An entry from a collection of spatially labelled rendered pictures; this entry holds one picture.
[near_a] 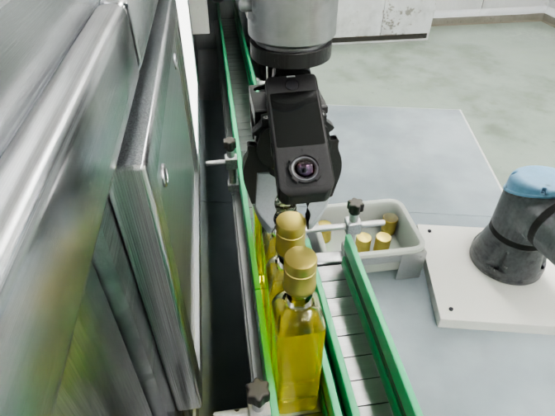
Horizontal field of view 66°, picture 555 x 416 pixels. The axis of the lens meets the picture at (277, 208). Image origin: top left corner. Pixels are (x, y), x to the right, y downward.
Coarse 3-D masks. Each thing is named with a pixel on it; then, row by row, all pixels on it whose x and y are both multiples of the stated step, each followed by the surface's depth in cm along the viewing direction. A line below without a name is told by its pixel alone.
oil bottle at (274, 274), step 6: (270, 258) 54; (276, 258) 53; (270, 264) 53; (276, 264) 52; (270, 270) 53; (276, 270) 52; (282, 270) 51; (270, 276) 52; (276, 276) 51; (282, 276) 51; (270, 282) 52; (276, 282) 51; (282, 282) 51; (270, 288) 52; (276, 288) 51; (282, 288) 51; (270, 294) 52; (276, 294) 52; (270, 300) 53; (270, 306) 54; (270, 312) 54; (270, 318) 55; (270, 324) 56; (270, 330) 57; (270, 336) 58; (270, 342) 59; (270, 348) 60; (270, 354) 61
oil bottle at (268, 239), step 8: (264, 232) 58; (264, 240) 57; (272, 240) 56; (264, 248) 57; (272, 248) 56; (264, 256) 58; (272, 256) 56; (264, 264) 59; (264, 272) 61; (264, 280) 62; (264, 288) 64; (264, 296) 66; (264, 304) 68; (264, 312) 70
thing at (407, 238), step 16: (336, 208) 101; (368, 208) 102; (384, 208) 103; (400, 208) 100; (400, 224) 100; (320, 240) 91; (336, 240) 102; (400, 240) 101; (416, 240) 93; (368, 256) 88
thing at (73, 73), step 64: (0, 0) 18; (64, 0) 25; (128, 0) 33; (0, 64) 17; (64, 64) 22; (128, 64) 30; (0, 128) 16; (64, 128) 18; (0, 192) 14; (64, 192) 16; (0, 256) 12; (64, 256) 16; (0, 320) 11; (64, 320) 15; (128, 320) 34; (0, 384) 11; (64, 384) 22; (128, 384) 34
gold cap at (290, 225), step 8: (280, 216) 48; (288, 216) 48; (296, 216) 48; (280, 224) 47; (288, 224) 47; (296, 224) 47; (304, 224) 47; (280, 232) 47; (288, 232) 47; (296, 232) 47; (304, 232) 48; (280, 240) 48; (288, 240) 48; (296, 240) 48; (304, 240) 49; (280, 248) 49; (288, 248) 48
